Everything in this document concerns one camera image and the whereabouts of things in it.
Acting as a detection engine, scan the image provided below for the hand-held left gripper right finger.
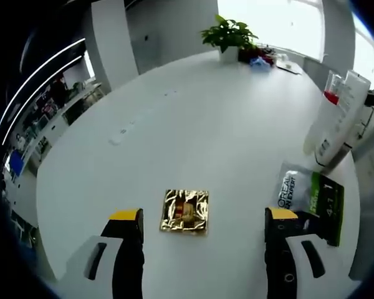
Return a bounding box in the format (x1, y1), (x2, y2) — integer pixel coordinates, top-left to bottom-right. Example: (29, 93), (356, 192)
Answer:
(264, 207), (334, 299)

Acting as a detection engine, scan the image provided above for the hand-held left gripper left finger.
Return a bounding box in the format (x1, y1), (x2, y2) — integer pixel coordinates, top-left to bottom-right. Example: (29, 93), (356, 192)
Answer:
(65, 208), (144, 299)

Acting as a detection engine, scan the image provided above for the green white skincare packet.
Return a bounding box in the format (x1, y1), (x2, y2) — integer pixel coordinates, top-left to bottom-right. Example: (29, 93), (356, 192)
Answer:
(274, 161), (345, 247)

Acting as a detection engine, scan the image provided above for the gold foil skincare sachet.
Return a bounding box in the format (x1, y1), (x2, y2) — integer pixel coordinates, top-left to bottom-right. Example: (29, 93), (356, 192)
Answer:
(158, 188), (210, 237)

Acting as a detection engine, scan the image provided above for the red collar skincare bottle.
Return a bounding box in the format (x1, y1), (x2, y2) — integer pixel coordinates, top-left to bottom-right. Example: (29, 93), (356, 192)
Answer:
(304, 70), (347, 156)

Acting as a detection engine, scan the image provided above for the white skincare tube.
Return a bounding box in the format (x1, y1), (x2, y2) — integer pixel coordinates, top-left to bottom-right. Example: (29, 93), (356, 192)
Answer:
(314, 70), (372, 168)

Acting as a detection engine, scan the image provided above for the blue plastic bag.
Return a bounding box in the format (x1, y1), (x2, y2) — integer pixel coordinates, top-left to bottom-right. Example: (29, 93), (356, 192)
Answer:
(249, 56), (274, 68)

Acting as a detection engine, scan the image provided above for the potted green plant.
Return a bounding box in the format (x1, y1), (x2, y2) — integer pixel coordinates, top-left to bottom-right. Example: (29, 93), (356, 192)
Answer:
(201, 14), (259, 65)

